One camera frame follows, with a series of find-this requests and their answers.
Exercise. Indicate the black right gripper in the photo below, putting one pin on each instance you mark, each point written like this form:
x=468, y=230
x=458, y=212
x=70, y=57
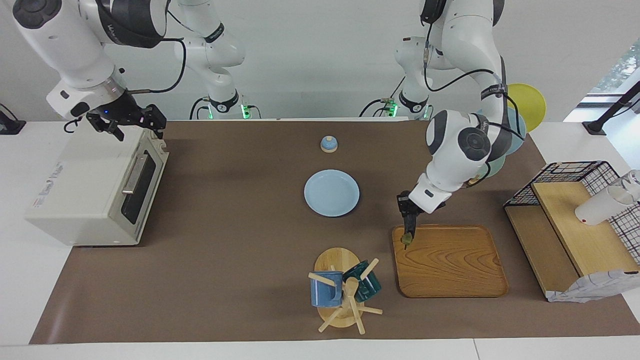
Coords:
x=125, y=112

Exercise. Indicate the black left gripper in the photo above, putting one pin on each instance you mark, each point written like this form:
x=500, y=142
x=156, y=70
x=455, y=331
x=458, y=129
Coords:
x=410, y=205

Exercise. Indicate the dark purple eggplant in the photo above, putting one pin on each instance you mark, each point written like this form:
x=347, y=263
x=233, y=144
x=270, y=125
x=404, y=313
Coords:
x=407, y=241

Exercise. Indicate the beige toaster oven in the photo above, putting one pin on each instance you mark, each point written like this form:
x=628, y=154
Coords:
x=85, y=185

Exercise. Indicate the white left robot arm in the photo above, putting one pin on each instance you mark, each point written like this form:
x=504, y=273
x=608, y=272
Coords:
x=460, y=145

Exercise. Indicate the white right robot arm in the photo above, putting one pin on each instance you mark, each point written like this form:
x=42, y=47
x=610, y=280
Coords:
x=65, y=45

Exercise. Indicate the wooden serving tray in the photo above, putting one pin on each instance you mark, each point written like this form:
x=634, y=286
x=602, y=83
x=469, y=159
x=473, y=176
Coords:
x=449, y=265

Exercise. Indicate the dark green mug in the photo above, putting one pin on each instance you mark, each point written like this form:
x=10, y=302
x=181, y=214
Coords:
x=369, y=286

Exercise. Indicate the wooden plate rack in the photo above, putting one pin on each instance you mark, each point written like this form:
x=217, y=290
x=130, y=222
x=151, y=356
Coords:
x=474, y=183

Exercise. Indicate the wooden mug tree stand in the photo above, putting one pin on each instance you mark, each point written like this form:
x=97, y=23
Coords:
x=337, y=260

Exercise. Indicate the pale green plate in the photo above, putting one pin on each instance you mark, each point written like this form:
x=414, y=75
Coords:
x=496, y=167

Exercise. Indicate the blue mug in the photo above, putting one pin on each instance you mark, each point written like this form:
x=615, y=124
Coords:
x=324, y=295

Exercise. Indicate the light blue racked plate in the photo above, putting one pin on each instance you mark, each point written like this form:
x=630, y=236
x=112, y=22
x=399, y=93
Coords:
x=517, y=135

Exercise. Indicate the brown table mat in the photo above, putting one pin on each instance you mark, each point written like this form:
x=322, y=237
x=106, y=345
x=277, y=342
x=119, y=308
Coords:
x=240, y=250

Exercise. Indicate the yellow plate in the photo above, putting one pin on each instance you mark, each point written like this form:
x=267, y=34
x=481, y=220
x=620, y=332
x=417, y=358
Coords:
x=530, y=105

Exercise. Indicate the white cup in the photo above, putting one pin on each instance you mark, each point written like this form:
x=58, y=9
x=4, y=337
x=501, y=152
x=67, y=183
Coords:
x=600, y=207

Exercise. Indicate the clear glass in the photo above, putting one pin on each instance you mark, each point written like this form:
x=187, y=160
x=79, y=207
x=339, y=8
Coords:
x=632, y=185

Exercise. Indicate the black clamp mount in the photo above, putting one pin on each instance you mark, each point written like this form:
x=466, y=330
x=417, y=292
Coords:
x=10, y=125

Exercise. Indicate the black camera stand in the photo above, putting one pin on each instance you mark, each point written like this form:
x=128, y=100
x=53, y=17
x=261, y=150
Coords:
x=612, y=110

